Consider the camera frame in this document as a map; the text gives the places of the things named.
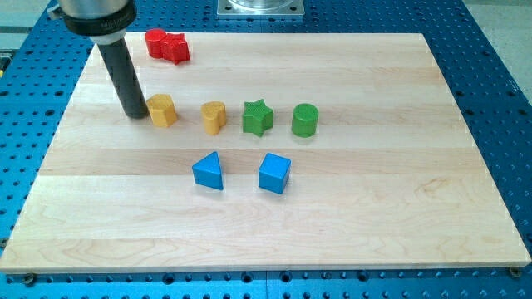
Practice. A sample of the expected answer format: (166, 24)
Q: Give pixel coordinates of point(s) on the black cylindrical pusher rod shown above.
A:
(119, 65)

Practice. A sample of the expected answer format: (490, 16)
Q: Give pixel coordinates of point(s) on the red star block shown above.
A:
(175, 48)

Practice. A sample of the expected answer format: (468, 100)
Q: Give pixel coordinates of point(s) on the green star block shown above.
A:
(257, 117)

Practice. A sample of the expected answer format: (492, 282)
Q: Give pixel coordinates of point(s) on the yellow hexagon block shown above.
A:
(162, 110)

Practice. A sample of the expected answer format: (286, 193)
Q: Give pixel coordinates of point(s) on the red cylinder block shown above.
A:
(153, 39)

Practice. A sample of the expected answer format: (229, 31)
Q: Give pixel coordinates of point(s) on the yellow heart block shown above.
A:
(214, 116)

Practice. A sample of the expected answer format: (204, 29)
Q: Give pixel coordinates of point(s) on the blue triangle block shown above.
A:
(208, 171)

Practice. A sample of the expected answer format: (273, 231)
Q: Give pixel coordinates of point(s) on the light wooden board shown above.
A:
(392, 177)

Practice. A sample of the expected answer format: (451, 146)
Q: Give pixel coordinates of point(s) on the blue cube block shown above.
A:
(274, 173)

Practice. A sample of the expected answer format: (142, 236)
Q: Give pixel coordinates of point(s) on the green cylinder block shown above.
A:
(305, 120)

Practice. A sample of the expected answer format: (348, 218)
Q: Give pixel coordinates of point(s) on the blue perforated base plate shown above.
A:
(483, 48)

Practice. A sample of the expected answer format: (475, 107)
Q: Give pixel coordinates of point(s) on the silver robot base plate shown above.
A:
(262, 8)

